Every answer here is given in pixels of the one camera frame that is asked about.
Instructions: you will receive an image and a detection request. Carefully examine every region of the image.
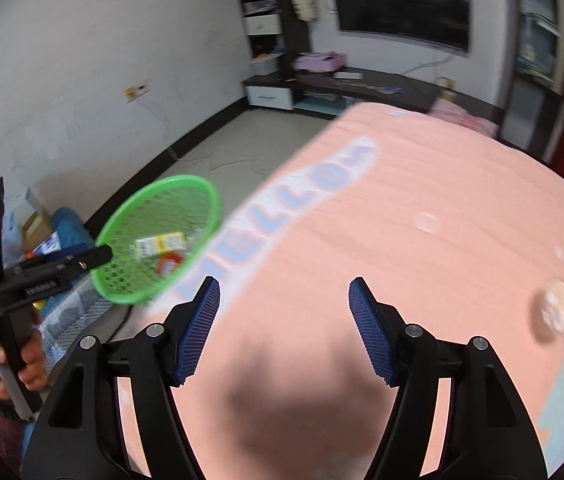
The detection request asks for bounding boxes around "crumpled clear plastic cup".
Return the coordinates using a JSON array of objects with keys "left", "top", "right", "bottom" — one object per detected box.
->
[{"left": 532, "top": 280, "right": 564, "bottom": 343}]

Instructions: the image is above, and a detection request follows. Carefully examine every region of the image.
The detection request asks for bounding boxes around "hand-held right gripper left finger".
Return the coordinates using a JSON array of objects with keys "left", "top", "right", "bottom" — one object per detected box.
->
[{"left": 21, "top": 276, "right": 221, "bottom": 480}]

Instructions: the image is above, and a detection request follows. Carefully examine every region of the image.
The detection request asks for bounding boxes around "beige wall intercom phone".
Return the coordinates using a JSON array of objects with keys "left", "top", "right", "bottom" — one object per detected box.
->
[{"left": 288, "top": 0, "right": 320, "bottom": 22}]

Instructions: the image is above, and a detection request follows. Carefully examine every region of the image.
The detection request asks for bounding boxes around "dark wall shelf unit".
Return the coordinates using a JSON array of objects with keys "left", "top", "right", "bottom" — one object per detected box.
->
[{"left": 232, "top": 0, "right": 313, "bottom": 81}]

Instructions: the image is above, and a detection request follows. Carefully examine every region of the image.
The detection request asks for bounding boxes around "pink printed blanket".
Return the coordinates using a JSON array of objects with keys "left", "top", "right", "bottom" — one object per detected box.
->
[{"left": 112, "top": 102, "right": 564, "bottom": 480}]

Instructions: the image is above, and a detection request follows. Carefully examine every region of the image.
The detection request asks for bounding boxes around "yellow white wall outlet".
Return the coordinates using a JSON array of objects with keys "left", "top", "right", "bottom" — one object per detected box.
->
[{"left": 124, "top": 80, "right": 149, "bottom": 102}]

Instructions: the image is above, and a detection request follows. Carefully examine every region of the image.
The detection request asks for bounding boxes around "open cardboard box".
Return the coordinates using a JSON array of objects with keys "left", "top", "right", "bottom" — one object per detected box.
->
[{"left": 21, "top": 207, "right": 55, "bottom": 253}]

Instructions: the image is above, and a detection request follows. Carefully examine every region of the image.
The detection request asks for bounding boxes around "pink flat box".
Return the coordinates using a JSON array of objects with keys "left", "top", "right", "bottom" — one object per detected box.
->
[{"left": 294, "top": 51, "right": 347, "bottom": 72}]

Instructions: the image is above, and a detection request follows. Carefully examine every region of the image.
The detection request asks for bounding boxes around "person's left hand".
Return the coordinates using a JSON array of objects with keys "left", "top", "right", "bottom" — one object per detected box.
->
[{"left": 0, "top": 329, "right": 49, "bottom": 402}]

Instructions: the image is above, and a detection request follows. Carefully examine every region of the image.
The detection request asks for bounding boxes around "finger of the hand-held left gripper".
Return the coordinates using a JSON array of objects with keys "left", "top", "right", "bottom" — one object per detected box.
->
[
  {"left": 17, "top": 244, "right": 95, "bottom": 269},
  {"left": 52, "top": 243, "right": 114, "bottom": 283}
]

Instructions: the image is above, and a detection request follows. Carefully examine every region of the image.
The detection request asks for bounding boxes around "blue quilted bedding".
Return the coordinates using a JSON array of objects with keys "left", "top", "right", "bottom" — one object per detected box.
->
[{"left": 0, "top": 207, "right": 128, "bottom": 356}]

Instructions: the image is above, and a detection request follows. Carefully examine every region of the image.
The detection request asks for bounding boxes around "wall-mounted black television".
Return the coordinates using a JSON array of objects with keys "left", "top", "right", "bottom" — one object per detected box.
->
[{"left": 329, "top": 0, "right": 471, "bottom": 53}]

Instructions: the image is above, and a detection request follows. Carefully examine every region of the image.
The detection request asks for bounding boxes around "dark television cabinet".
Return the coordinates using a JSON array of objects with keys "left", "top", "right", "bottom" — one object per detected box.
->
[{"left": 242, "top": 66, "right": 442, "bottom": 118}]

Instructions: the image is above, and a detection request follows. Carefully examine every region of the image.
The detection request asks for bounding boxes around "dark glass door cabinet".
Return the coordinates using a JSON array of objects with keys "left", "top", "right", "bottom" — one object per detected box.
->
[{"left": 499, "top": 0, "right": 564, "bottom": 161}]

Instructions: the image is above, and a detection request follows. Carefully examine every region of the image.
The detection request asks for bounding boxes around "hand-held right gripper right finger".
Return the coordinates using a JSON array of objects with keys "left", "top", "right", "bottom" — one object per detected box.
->
[{"left": 348, "top": 276, "right": 548, "bottom": 480}]

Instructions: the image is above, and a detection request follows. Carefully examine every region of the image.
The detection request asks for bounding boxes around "pink floral cloth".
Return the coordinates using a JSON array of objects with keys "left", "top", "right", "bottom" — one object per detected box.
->
[{"left": 429, "top": 97, "right": 502, "bottom": 137}]

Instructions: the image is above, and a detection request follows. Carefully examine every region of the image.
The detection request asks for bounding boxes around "white storage box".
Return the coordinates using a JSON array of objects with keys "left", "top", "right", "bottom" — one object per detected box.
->
[{"left": 249, "top": 56, "right": 281, "bottom": 75}]

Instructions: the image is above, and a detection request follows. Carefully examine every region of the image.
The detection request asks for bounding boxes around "green plastic mesh basket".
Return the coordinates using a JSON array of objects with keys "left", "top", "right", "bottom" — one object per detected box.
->
[{"left": 91, "top": 175, "right": 223, "bottom": 306}]

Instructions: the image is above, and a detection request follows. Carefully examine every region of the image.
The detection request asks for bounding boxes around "yellow snack packet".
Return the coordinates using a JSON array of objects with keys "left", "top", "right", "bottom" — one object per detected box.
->
[{"left": 134, "top": 231, "right": 187, "bottom": 260}]

